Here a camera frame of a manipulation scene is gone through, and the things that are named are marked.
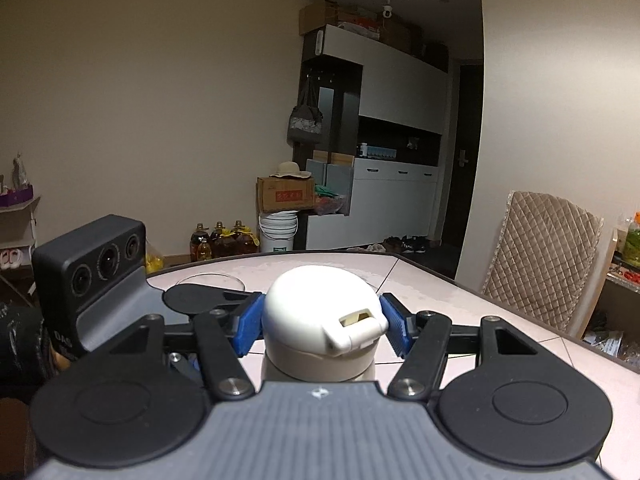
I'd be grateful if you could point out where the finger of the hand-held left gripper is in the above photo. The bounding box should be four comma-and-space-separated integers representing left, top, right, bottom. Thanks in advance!
163, 283, 262, 317
167, 351, 202, 377

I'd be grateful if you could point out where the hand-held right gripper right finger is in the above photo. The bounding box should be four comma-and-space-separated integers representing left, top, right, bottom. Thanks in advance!
378, 292, 557, 402

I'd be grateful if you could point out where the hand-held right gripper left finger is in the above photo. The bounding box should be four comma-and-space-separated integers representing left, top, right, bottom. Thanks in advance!
85, 291, 267, 402

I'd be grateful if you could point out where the white bottle with lid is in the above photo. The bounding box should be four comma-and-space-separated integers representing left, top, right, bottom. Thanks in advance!
262, 265, 390, 362

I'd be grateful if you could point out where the cooking oil bottle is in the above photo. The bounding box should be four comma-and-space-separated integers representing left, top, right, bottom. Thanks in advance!
210, 220, 232, 259
189, 223, 212, 263
228, 219, 259, 256

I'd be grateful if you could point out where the person's left hand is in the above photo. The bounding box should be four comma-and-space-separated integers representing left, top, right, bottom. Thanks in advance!
47, 342, 83, 376

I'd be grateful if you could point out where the clear glass bowl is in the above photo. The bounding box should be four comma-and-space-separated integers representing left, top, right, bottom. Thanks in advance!
175, 273, 247, 295

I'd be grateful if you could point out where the yellow plastic bag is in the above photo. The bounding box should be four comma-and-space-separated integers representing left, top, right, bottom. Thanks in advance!
144, 249, 167, 276

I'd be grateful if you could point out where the pile of shoes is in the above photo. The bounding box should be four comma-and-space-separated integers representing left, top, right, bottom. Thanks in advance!
367, 234, 432, 254

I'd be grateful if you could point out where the white plastic bucket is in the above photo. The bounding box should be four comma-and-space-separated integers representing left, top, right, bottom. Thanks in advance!
258, 209, 300, 254

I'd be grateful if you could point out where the white side shelf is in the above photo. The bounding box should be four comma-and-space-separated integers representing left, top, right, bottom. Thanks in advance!
0, 195, 42, 273

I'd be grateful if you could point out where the red label cardboard box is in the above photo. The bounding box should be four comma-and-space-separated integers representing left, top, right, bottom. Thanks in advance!
256, 175, 317, 215

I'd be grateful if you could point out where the purple box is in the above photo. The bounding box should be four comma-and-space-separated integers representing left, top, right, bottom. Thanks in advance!
0, 184, 35, 209

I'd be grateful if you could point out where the chair with quilted cover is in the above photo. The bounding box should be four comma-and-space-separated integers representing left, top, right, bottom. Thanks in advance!
479, 190, 604, 337

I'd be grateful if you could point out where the straw hat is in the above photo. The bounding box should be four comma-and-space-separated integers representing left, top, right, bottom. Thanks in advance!
269, 160, 314, 180

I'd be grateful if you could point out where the dark door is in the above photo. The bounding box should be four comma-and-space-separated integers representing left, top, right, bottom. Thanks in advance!
442, 61, 484, 252

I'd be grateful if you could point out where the grey hanging bag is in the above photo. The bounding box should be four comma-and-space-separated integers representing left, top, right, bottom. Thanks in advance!
287, 76, 324, 144

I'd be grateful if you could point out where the wooden side cabinet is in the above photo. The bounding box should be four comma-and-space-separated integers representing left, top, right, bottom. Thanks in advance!
581, 229, 640, 367

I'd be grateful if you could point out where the pickle jar with orange lid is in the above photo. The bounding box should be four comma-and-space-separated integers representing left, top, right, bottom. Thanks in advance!
621, 211, 640, 267

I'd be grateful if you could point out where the brown cardboard box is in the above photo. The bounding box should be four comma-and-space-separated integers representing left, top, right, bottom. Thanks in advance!
377, 11, 427, 57

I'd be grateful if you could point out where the red and white packet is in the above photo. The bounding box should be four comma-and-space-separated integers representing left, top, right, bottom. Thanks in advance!
336, 16, 382, 42

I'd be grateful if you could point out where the white and black wall cabinet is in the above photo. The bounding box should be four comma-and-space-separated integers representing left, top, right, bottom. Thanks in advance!
299, 24, 449, 252

